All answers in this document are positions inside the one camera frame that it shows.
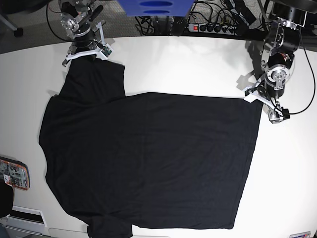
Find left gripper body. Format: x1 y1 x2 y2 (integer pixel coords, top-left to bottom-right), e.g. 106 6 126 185
263 96 290 123

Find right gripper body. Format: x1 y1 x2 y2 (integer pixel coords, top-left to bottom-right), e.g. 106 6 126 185
70 39 99 61

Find black T-shirt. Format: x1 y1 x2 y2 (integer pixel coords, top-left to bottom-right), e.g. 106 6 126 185
39 57 263 238

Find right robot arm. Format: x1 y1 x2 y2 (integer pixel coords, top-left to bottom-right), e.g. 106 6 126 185
58 0 105 65

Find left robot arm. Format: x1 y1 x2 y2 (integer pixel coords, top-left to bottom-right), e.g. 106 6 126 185
258 0 307 123

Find black office chair wheel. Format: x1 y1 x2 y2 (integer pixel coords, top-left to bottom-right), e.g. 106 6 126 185
13 28 24 38

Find blue plastic bin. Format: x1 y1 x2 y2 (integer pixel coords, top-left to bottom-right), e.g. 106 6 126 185
117 0 194 17

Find white box on table edge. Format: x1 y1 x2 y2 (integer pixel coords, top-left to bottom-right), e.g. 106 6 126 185
6 206 47 235

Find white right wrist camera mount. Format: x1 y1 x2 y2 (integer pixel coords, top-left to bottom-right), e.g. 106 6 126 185
62 20 114 67

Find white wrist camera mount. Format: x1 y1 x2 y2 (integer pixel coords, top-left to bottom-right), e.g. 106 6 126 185
62 20 114 67
242 79 277 104

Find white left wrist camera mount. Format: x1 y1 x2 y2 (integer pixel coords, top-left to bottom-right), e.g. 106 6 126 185
242 79 277 104

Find white power strip red switch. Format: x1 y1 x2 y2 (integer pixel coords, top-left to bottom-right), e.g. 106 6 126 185
188 23 237 36

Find tangled black cables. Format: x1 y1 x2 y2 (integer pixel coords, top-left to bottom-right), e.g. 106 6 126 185
135 0 248 37

